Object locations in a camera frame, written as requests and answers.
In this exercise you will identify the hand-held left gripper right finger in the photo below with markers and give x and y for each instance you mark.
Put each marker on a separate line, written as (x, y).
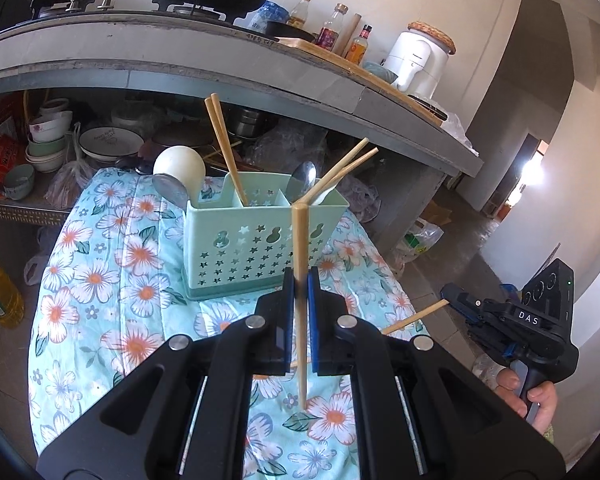
(314, 320)

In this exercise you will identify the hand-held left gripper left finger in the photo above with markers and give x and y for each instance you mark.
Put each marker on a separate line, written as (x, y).
(275, 330)

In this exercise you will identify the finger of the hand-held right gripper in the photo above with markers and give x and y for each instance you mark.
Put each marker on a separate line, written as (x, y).
(485, 337)
(462, 302)

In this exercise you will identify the long wooden chopstick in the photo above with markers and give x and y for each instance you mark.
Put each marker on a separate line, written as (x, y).
(415, 317)
(300, 240)
(340, 165)
(225, 155)
(352, 165)
(230, 145)

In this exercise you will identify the green plastic utensil holder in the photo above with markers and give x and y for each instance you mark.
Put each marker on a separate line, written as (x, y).
(240, 260)

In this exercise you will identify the metal spoon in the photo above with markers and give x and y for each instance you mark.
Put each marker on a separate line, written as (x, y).
(172, 190)
(300, 182)

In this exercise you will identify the round white ceramic spoon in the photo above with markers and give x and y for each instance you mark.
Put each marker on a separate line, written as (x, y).
(180, 167)

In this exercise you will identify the person's right hand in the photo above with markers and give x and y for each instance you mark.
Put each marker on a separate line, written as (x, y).
(542, 405)

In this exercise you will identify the white plastic bag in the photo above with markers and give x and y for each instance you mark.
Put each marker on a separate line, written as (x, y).
(422, 240)

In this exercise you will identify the cardboard box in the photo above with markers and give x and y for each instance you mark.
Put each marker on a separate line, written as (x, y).
(436, 212)

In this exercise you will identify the translucent plastic bag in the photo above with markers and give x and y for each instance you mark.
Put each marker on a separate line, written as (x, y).
(360, 200)

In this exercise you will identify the crumpled clear plastic bag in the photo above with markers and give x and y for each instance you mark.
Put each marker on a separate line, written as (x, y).
(290, 147)

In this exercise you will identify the floral light blue blanket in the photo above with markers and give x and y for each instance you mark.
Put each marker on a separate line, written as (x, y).
(105, 285)

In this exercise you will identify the stainless steel pot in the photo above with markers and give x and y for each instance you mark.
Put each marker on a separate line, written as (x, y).
(250, 122)

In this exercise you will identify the dark pan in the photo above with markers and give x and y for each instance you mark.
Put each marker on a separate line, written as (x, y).
(177, 142)

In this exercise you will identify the white kitchen appliance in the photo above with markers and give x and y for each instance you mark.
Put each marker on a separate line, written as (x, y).
(415, 67)

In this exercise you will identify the wooden cutting board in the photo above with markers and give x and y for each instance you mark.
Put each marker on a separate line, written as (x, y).
(370, 80)

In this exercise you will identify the teal bowl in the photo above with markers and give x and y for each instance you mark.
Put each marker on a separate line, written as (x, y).
(380, 72)

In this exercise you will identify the white printed shallow bowl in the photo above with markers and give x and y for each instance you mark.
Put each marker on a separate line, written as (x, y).
(110, 142)

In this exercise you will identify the tied clear plastic bag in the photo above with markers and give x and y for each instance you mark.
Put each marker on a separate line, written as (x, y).
(70, 185)

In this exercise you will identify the woven straw trivet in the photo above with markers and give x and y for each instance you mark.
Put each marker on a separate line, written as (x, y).
(432, 35)

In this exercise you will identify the orange sauce bottle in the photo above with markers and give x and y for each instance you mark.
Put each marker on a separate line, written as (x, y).
(357, 47)

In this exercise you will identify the yellow cooking oil bottle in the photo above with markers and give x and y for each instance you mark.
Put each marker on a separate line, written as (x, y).
(0, 295)

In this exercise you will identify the metal shelf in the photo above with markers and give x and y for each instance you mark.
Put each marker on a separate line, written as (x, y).
(25, 210)

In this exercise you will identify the plain white ceramic bowl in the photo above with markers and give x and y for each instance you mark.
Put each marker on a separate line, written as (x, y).
(44, 164)

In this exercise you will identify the wooden rolling pin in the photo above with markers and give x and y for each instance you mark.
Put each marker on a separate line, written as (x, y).
(349, 35)

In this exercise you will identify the purple label sauce bottle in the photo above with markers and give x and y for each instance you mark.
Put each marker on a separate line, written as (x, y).
(330, 32)

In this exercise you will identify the small black pan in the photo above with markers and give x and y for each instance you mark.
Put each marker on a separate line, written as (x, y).
(290, 32)

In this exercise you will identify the green ceramic bowl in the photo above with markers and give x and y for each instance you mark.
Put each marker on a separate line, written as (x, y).
(45, 147)

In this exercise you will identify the small light green bowl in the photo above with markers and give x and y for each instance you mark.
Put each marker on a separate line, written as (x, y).
(19, 182)

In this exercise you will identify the blue printed plastic bag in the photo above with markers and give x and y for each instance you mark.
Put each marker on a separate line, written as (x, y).
(265, 17)

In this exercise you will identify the grey concrete kitchen counter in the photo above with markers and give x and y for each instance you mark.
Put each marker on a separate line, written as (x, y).
(130, 60)

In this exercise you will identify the yellow cap sauce bottle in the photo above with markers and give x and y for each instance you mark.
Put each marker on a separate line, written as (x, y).
(300, 12)

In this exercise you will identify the small white bowl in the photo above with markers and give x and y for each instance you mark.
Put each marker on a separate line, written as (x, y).
(54, 107)

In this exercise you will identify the red snack packets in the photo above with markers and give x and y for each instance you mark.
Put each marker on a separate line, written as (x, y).
(0, 150)

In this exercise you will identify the gas stove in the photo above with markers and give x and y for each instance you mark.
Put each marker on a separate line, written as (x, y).
(180, 7)

